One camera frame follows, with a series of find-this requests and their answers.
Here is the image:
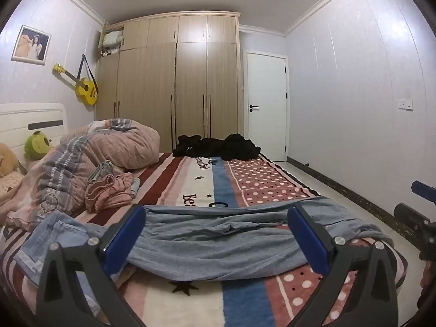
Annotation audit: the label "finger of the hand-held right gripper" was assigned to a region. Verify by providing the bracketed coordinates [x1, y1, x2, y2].
[411, 180, 436, 207]
[393, 203, 431, 235]

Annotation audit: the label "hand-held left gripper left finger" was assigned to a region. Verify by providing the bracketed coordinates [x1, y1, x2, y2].
[36, 204, 147, 327]

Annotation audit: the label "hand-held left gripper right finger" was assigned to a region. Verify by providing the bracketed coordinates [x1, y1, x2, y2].
[287, 206, 399, 327]

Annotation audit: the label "light blue fleece towel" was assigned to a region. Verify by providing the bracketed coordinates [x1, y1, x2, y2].
[126, 196, 396, 281]

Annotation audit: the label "pink garment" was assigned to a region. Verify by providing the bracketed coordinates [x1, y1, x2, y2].
[84, 172, 135, 212]

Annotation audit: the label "dark baseboard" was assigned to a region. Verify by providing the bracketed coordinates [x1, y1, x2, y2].
[287, 157, 436, 246]

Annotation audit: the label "grey denim garment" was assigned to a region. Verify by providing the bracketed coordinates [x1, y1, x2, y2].
[88, 160, 116, 184]

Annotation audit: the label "striped polka dot blanket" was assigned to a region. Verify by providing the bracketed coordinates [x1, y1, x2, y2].
[0, 152, 409, 327]

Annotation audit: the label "light blue jeans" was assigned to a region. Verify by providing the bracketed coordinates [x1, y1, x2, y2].
[14, 209, 113, 317]

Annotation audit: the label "pink striped quilt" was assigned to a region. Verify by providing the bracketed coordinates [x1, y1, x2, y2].
[7, 119, 161, 227]

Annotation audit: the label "black clothes pile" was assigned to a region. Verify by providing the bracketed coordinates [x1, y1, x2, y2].
[172, 134, 262, 161]

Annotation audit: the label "floral pillow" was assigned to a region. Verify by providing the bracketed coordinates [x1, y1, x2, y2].
[0, 170, 28, 205]

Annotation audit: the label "green plush toy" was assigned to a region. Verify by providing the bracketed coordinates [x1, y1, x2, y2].
[24, 130, 53, 161]

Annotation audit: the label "tan plush toy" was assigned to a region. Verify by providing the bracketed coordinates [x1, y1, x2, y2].
[0, 142, 24, 178]

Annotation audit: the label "yellow guitar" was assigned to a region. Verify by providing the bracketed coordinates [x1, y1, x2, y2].
[53, 54, 100, 106]

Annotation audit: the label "white bed headboard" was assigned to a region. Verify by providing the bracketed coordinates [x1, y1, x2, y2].
[0, 103, 69, 150]

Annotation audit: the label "white door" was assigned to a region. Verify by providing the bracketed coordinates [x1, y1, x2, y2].
[246, 52, 289, 162]

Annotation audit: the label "wooden wardrobe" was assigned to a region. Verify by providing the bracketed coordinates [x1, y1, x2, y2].
[95, 11, 242, 154]

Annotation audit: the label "folded bedding stack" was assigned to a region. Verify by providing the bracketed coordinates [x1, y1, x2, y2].
[101, 31, 124, 57]

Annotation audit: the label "framed photo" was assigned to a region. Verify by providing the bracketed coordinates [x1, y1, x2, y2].
[12, 25, 52, 65]

